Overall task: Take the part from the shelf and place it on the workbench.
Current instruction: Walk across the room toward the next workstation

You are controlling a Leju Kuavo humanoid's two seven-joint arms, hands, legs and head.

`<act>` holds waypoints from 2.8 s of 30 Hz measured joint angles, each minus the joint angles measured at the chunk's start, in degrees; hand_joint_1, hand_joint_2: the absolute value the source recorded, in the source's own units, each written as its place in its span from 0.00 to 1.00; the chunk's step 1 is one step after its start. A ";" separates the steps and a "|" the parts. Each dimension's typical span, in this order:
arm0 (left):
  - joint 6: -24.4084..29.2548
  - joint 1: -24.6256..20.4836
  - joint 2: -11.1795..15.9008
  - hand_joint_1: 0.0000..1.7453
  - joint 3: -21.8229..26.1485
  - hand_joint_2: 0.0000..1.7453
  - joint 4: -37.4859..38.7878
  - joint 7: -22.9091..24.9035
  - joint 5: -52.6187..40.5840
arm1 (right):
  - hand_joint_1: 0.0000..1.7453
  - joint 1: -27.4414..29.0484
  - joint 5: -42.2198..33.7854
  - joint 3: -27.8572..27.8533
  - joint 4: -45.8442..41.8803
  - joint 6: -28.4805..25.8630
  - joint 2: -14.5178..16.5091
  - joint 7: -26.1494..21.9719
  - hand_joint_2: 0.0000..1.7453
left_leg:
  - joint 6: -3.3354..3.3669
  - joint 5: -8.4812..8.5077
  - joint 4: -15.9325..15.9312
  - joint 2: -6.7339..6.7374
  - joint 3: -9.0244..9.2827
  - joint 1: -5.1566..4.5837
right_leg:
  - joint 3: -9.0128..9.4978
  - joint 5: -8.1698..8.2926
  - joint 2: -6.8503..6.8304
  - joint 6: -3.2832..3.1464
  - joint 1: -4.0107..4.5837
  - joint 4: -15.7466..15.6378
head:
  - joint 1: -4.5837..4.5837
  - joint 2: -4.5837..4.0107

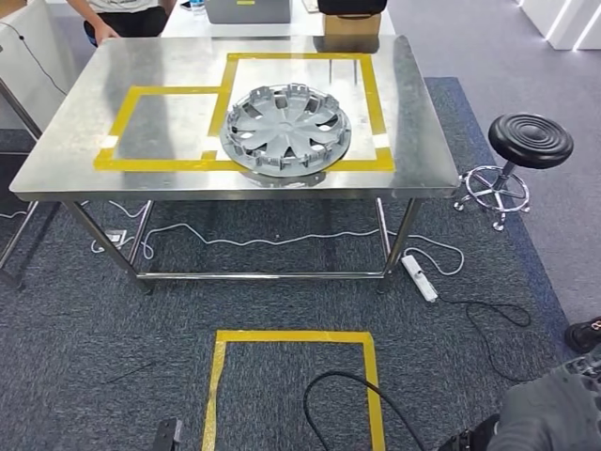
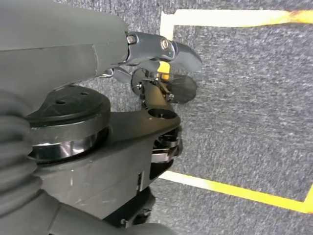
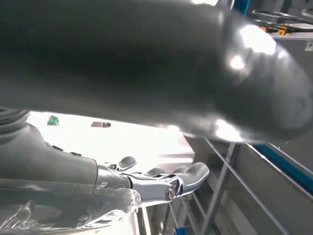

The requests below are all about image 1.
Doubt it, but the white power strip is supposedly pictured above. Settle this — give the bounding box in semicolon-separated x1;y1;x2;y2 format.
401;254;439;304

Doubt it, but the white floor cable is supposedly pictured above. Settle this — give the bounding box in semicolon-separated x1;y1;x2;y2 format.
88;198;465;278

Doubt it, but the yellow workbench tape outline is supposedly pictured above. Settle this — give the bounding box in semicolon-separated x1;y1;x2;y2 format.
93;52;396;174

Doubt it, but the white display plinth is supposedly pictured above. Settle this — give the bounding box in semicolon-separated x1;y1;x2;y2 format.
518;0;572;39
547;0;601;51

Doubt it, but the grey laptop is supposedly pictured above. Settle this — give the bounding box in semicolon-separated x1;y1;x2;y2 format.
205;0;293;24

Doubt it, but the steel workbench table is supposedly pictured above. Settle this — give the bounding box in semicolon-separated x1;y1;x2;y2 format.
9;34;461;295

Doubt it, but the black round stool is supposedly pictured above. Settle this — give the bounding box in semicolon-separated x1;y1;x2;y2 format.
453;112;575;233

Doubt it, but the black panel cable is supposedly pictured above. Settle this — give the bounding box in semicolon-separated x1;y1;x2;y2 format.
0;22;69;98

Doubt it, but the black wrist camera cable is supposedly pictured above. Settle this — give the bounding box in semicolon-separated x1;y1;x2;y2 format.
302;371;426;451

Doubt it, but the silver wheel hubcap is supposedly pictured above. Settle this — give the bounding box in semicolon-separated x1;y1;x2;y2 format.
219;83;353;179

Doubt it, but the cardboard box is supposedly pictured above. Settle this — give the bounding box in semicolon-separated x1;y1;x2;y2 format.
323;13;382;37

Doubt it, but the white table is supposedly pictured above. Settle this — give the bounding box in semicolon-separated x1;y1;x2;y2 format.
161;0;397;39

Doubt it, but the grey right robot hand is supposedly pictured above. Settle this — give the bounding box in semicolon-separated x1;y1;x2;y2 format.
486;345;601;451

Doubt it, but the black floor cable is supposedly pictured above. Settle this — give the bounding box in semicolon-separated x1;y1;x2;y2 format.
437;297;532;384

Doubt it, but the thin black floor strip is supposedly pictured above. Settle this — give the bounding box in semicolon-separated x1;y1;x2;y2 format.
105;362;157;385

